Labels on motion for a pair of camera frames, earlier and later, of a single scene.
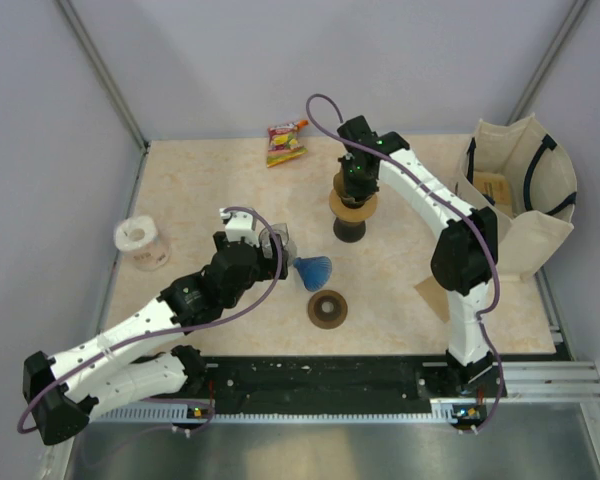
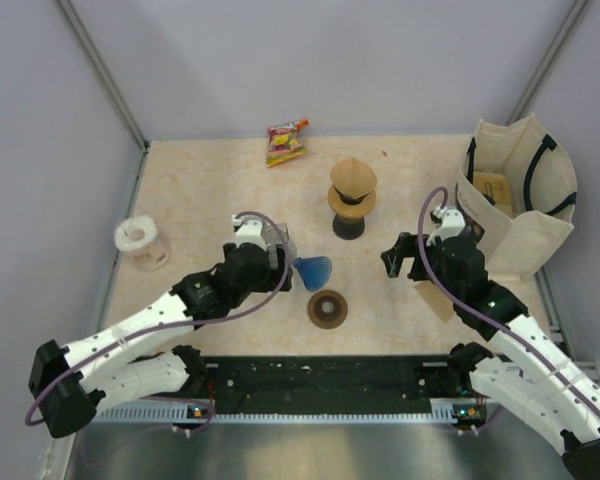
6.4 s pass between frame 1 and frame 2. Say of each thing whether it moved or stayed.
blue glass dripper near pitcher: stayed
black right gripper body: moved
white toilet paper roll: stayed
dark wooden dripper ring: stayed
